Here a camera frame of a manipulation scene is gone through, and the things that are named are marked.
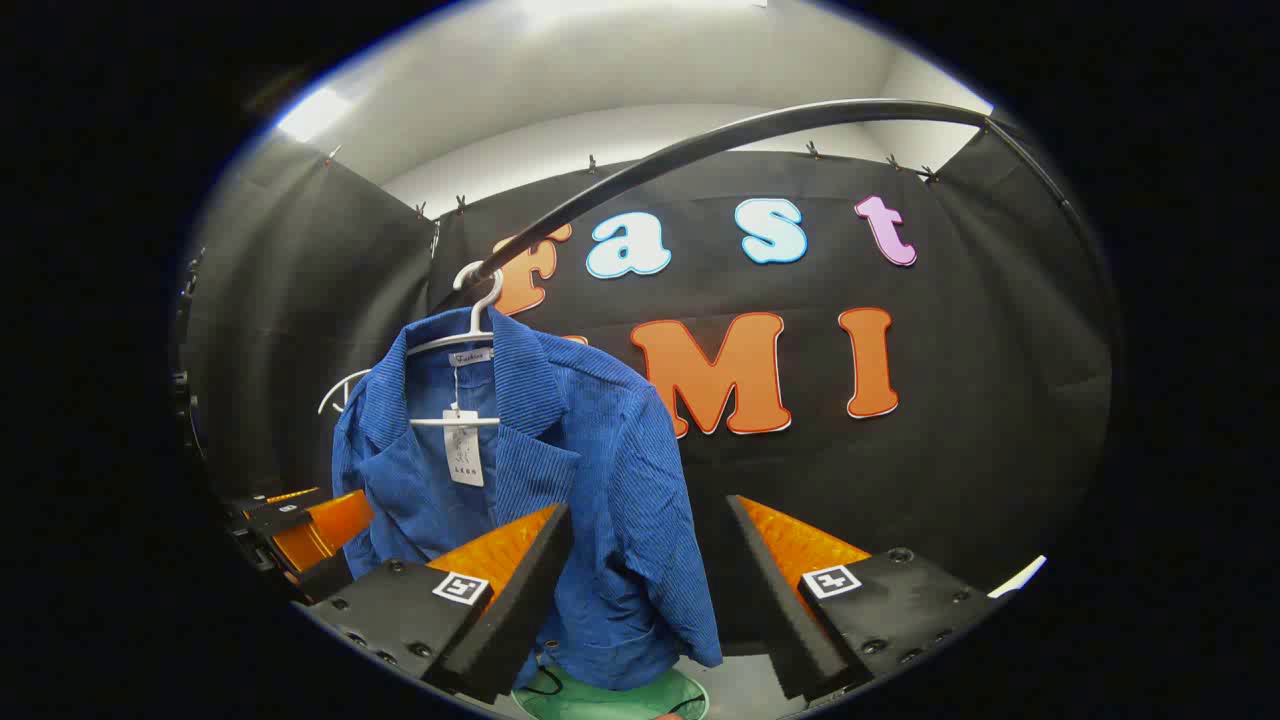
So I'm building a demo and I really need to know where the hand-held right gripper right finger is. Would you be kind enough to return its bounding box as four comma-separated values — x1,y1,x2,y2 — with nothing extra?
725,494,1004,703

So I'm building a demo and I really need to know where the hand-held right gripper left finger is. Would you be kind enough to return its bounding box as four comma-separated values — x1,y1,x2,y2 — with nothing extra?
296,503,576,706

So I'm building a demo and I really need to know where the green laundry hamper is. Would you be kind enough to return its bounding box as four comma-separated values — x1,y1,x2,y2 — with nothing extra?
512,655,709,720

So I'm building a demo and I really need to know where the blue corduroy jacket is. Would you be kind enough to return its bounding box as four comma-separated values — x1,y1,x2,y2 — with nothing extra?
332,308,723,693

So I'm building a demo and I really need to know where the white clothes hanger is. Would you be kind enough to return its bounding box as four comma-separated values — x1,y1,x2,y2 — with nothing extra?
318,368,374,416
405,262,504,429

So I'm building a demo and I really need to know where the black clothes rack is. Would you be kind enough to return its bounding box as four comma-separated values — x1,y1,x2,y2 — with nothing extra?
430,98,1101,311

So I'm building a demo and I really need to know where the black backdrop cloth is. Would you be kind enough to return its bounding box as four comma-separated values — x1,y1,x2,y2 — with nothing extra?
178,125,1116,651

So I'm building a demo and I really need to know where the white flat panel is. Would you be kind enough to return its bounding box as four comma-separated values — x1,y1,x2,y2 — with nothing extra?
988,555,1047,600

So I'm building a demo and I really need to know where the row of black backdrop clips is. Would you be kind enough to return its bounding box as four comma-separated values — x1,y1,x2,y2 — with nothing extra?
322,140,941,219

